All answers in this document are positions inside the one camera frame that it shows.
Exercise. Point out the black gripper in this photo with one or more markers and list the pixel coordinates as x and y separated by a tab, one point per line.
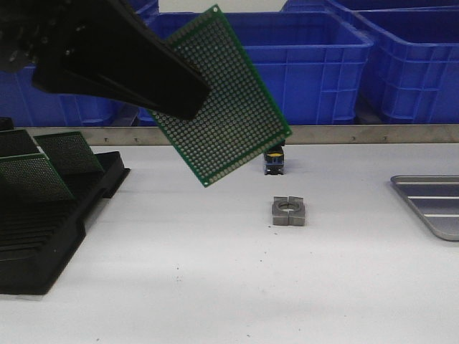
101	49

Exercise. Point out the green perforated circuit board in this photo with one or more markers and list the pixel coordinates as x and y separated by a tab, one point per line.
69	153
33	179
239	120
17	142

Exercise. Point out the black slotted board rack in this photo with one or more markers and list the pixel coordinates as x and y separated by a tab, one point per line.
39	239

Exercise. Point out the silver metal tray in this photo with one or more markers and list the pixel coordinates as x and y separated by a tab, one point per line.
434	199

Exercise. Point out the blue plastic crate left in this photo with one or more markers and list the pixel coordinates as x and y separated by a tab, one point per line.
29	107

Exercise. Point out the blue plastic crate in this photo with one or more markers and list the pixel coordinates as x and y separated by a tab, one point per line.
29	107
311	62
411	76

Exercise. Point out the blue crate back left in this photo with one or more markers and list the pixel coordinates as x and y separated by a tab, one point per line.
146	9

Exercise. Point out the red emergency stop button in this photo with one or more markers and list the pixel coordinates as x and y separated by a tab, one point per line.
274	160

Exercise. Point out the blue plastic crate centre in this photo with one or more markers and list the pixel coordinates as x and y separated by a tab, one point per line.
311	62

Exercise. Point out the grey metal clamp block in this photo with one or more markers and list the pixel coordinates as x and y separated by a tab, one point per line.
288	211

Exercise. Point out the blue crate back right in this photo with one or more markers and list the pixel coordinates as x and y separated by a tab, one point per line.
363	5

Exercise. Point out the blue plastic crate right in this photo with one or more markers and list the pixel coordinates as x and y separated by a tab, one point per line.
411	76

